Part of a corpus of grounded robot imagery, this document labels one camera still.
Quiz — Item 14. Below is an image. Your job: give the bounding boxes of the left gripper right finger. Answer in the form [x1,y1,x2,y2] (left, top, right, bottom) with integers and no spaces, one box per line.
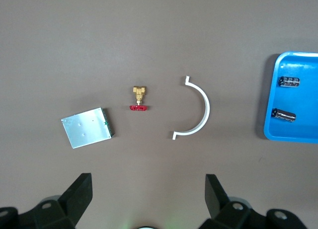
[201,173,306,229]

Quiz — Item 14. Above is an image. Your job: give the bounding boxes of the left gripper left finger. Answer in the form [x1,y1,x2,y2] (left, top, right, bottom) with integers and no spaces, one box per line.
[0,173,93,229]

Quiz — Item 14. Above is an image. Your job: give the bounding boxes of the dark brown electrolytic capacitor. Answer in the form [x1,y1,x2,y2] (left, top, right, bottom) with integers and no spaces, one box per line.
[271,108,297,124]
[277,76,301,88]

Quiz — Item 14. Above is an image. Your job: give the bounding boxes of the blue plastic tray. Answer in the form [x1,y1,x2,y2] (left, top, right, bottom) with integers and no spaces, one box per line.
[263,51,318,143]

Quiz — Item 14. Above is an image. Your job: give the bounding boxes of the silver metal electronics module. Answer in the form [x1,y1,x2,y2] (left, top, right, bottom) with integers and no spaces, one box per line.
[61,107,116,150]

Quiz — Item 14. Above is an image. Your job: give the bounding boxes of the brown table mat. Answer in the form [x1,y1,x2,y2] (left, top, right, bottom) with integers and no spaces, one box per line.
[0,0,318,229]

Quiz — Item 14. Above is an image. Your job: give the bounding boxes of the white half-ring pipe clamp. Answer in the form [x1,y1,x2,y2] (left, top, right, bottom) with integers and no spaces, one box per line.
[171,76,211,141]

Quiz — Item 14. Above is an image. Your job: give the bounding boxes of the brass valve red handle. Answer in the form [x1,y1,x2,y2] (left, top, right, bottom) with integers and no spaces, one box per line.
[129,85,149,112]

